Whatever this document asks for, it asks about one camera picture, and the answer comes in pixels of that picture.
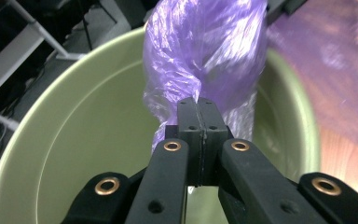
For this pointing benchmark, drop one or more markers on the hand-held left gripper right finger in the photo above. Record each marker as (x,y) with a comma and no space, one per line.
(248,180)

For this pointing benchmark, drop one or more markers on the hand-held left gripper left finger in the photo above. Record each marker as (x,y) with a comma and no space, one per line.
(167,174)

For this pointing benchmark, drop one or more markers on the purple plastic bag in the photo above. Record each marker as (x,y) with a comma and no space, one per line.
(205,53)

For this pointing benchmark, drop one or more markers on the green ribbed plastic bin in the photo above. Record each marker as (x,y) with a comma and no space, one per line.
(90,124)

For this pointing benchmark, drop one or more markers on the black tripod stand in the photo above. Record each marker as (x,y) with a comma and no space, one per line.
(87,31)

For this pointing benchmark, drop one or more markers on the white metal desk frame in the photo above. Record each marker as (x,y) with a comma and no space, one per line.
(9,59)

